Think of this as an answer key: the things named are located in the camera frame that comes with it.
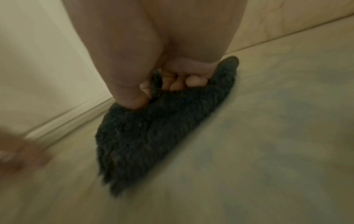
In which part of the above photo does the person's left hand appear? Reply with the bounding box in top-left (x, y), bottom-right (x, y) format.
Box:
top-left (0, 127), bottom-right (53, 173)

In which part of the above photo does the person's right hand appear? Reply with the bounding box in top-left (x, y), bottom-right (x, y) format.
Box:
top-left (62, 0), bottom-right (249, 110)

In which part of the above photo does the black cloth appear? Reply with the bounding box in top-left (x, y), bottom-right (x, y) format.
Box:
top-left (95, 55), bottom-right (240, 197)

